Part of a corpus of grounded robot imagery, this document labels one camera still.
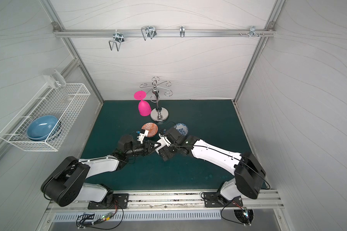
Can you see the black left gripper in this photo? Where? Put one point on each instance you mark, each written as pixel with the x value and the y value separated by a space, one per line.
pixel 146 147

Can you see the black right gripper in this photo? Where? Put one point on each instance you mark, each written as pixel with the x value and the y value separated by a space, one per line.
pixel 164 151

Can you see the white alarm clock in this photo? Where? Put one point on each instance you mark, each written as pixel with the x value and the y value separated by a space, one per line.
pixel 161 143

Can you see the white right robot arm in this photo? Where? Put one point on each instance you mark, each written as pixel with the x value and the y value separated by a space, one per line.
pixel 248 174

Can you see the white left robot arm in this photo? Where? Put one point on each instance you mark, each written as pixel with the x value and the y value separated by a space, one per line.
pixel 67 183

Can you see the orange patterned bowl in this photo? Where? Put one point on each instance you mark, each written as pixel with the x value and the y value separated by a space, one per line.
pixel 152 129

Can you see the blue white patterned bowl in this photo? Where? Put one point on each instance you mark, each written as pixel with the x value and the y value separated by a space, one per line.
pixel 182 129

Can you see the chrome glass holder stand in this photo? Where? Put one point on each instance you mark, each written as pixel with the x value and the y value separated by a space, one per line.
pixel 159 114

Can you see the pink plastic goblet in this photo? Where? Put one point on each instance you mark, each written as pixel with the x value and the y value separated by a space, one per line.
pixel 143 106

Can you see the right base wiring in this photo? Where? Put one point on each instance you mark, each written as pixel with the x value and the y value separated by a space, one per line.
pixel 237 215

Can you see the base wiring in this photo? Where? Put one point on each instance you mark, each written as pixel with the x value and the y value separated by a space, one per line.
pixel 98 219
pixel 237 215

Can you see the left base wiring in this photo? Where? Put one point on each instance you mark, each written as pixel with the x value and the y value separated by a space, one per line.
pixel 98 219

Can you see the blue ceramic bowl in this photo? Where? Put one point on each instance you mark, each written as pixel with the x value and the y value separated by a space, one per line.
pixel 43 127

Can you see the metal double hook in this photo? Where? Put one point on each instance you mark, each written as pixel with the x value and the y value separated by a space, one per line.
pixel 117 40

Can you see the metal loop hook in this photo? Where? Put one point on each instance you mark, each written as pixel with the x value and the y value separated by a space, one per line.
pixel 148 32

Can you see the small metal hook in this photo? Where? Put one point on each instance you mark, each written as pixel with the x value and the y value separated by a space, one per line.
pixel 182 31

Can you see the clear wine glass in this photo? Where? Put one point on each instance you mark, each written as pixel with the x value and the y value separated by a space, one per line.
pixel 54 78

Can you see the metal corner hook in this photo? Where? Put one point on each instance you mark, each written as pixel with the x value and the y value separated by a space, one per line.
pixel 252 33

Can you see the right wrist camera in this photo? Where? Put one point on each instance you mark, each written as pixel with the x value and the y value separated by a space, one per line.
pixel 173 137

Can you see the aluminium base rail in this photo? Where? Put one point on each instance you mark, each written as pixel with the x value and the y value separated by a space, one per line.
pixel 165 200

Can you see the white wire basket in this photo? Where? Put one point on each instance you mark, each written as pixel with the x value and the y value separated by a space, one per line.
pixel 64 103

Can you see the aluminium top rail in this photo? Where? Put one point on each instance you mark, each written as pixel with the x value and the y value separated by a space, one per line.
pixel 161 33

